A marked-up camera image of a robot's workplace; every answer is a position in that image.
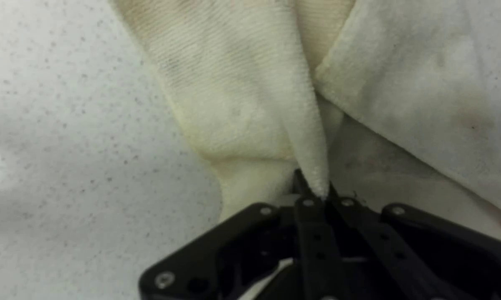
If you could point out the stained white cloth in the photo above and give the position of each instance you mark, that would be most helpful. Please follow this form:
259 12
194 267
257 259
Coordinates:
234 84

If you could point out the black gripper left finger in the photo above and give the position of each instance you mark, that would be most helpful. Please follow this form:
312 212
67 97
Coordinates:
311 251

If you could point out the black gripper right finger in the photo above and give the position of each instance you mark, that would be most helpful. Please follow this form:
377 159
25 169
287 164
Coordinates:
406 256

